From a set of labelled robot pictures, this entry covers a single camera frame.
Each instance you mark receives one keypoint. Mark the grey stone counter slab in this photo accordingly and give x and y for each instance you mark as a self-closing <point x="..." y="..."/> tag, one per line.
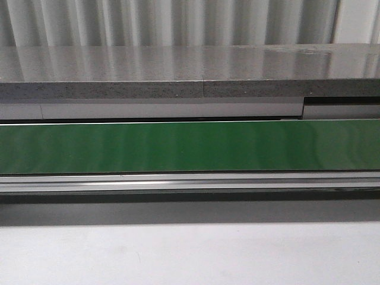
<point x="121" y="72"/>

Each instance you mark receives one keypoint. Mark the white pleated curtain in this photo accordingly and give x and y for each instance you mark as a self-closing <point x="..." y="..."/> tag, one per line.
<point x="187" y="23"/>

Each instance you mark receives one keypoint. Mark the white panel under counter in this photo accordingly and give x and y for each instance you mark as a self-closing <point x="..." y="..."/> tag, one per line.
<point x="246" y="107"/>

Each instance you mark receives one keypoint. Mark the aluminium conveyor front rail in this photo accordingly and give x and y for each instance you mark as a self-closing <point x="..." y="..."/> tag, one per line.
<point x="190" y="186"/>

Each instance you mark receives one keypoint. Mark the green conveyor belt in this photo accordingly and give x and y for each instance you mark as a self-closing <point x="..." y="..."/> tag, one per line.
<point x="189" y="147"/>

